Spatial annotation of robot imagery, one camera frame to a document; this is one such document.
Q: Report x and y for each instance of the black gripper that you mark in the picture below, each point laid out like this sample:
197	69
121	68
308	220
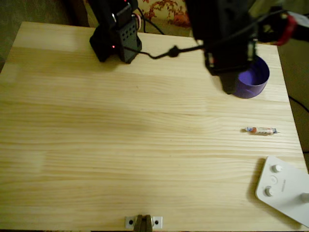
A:
229	80

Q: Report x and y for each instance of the white blue candy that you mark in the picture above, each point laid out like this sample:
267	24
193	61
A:
260	130

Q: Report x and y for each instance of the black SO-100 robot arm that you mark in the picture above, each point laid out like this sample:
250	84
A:
116	43

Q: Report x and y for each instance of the purple plastic bowl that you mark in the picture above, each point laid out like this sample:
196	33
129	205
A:
256	81

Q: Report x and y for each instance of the floral upholstered sofa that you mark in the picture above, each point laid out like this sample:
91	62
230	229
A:
169	10

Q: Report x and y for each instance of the white camera stand base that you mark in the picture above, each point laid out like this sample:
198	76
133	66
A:
282	191

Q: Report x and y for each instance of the white metal bracket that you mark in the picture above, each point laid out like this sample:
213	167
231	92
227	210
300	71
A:
157	221

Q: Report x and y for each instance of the dark clamp post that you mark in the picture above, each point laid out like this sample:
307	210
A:
143	223

